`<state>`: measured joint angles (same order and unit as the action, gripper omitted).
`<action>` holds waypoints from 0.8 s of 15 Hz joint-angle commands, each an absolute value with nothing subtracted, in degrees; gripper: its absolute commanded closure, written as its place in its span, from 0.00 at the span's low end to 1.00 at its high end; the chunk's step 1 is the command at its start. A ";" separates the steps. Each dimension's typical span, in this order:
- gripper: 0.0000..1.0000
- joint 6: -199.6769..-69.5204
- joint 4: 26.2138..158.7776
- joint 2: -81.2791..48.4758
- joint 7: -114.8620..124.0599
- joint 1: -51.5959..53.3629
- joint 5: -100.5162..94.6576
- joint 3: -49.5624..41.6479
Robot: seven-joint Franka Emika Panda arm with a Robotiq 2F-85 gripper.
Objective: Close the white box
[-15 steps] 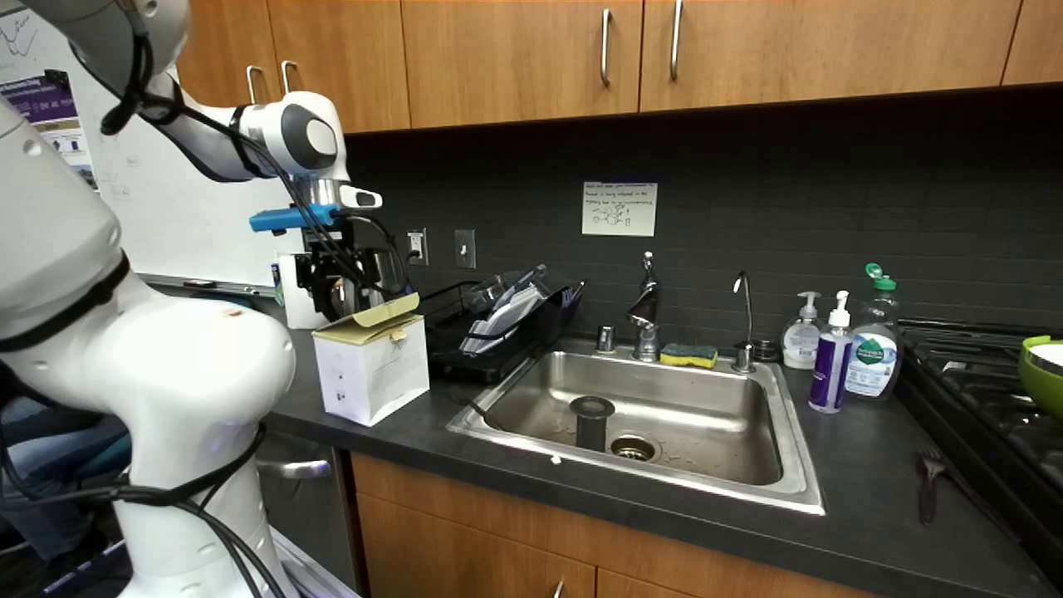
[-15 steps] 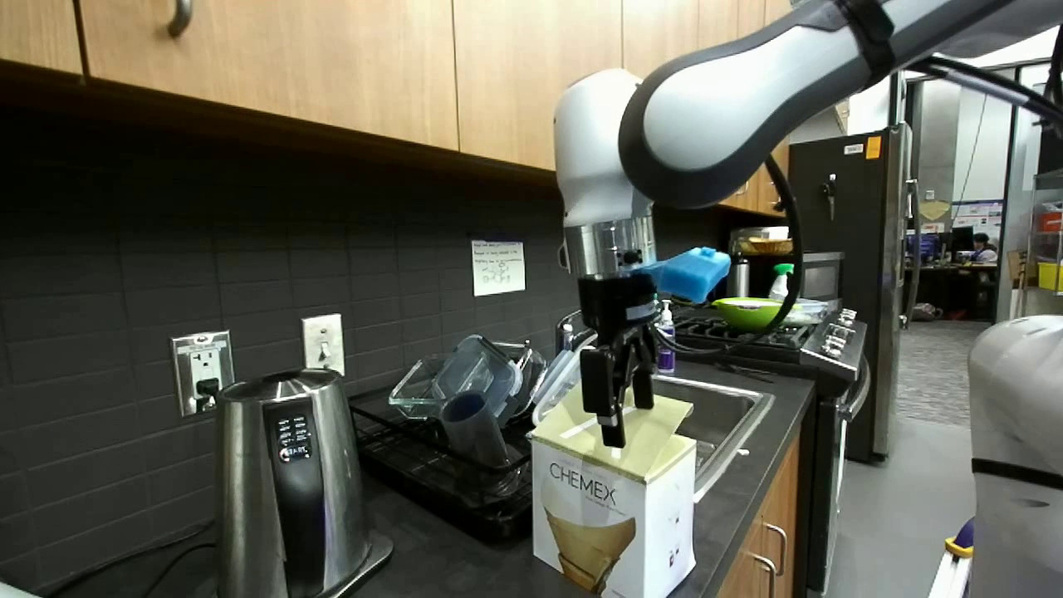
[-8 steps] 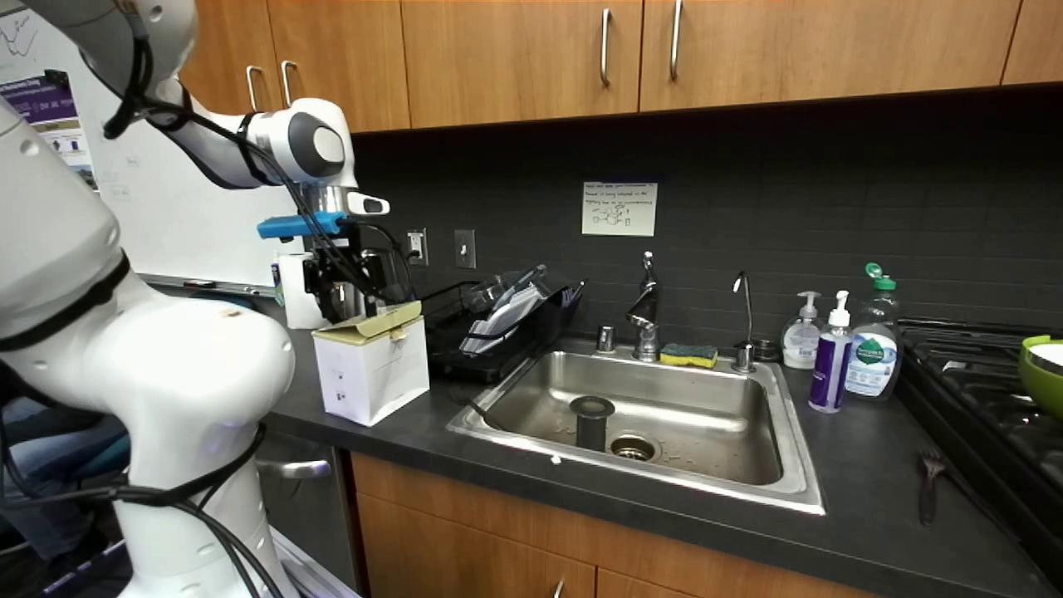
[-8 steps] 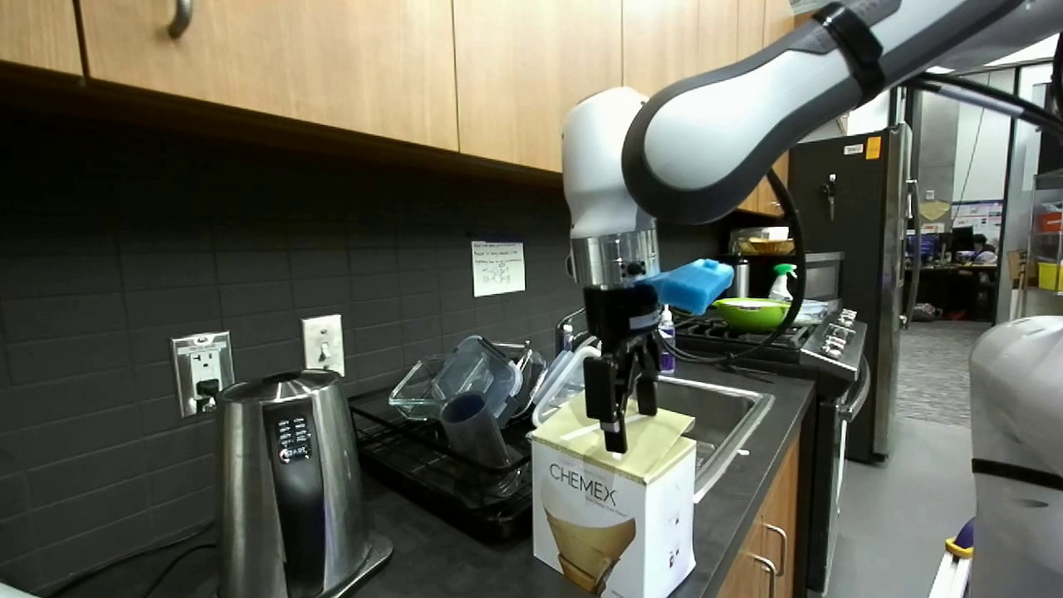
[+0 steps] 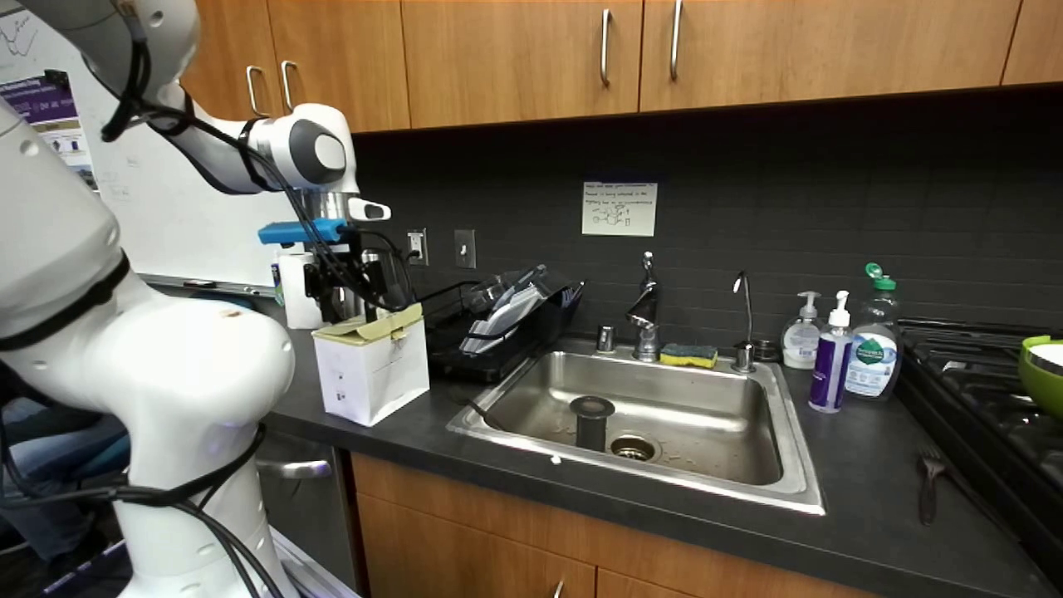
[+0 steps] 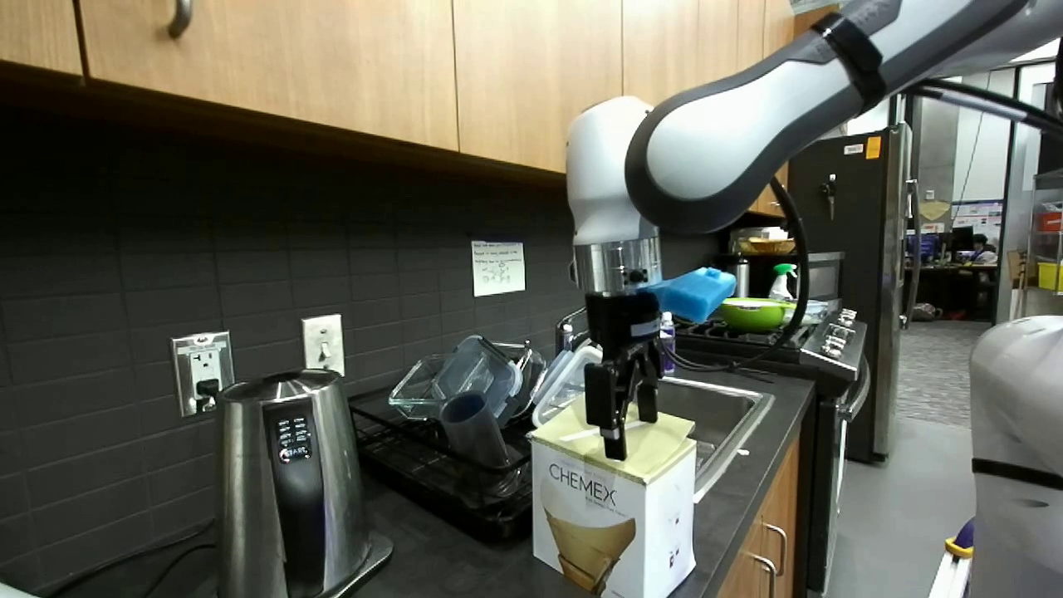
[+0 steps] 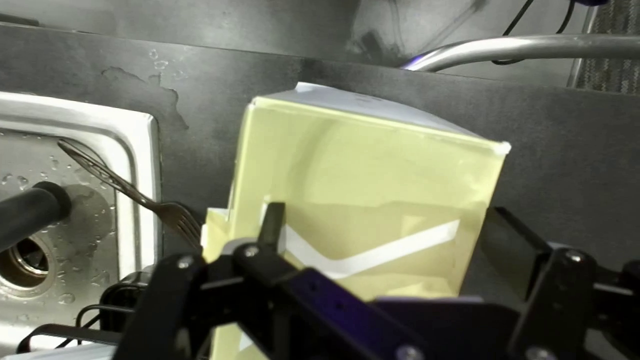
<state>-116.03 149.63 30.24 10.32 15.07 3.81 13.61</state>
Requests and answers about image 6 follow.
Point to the green spray bottle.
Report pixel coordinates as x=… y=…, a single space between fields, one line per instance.
x=784 y=283

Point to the white paper wall notice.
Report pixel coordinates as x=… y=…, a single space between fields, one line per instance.
x=497 y=268

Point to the green bowl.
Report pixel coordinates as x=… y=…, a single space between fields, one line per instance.
x=756 y=315

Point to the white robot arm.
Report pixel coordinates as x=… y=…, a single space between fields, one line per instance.
x=699 y=156

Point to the stainless steel sink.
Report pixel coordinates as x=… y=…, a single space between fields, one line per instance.
x=726 y=418

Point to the wall power outlet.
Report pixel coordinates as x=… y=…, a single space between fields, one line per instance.
x=204 y=370
x=323 y=345

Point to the white Chemex filter box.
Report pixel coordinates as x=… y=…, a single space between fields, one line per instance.
x=617 y=527

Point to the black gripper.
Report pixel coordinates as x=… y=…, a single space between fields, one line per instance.
x=626 y=326

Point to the grey cup in rack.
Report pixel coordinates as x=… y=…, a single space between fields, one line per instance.
x=474 y=433

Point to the black gas stove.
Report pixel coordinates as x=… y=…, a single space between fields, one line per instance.
x=833 y=358

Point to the black refrigerator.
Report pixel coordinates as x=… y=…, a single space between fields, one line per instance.
x=852 y=200

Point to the wooden cabinets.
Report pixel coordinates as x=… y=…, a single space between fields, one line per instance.
x=764 y=557
x=483 y=77

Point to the left wall power outlet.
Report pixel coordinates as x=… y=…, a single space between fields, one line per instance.
x=204 y=370

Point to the wooden lower cabinets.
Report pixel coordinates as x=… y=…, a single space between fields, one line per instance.
x=764 y=557

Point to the clear plastic container in rack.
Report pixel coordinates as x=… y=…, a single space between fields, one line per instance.
x=499 y=373

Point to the right wall power outlet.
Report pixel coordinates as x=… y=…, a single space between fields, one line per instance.
x=323 y=345

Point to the black dish drying rack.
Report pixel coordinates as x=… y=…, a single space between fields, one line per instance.
x=423 y=466

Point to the wooden upper cabinets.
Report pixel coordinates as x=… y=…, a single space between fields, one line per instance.
x=483 y=77

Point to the stainless electric kettle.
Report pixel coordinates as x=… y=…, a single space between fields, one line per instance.
x=289 y=490

